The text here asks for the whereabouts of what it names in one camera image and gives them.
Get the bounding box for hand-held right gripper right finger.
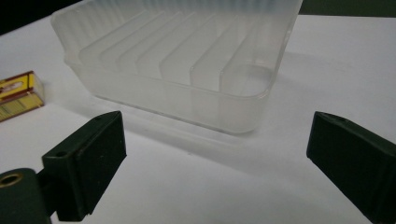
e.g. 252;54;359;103
305;111;396;224

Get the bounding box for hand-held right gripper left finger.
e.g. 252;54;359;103
41;110;128;222

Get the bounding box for translucent plastic divided box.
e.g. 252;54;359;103
50;0;304;135

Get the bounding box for yellow striped small box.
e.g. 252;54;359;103
0;70;46;123

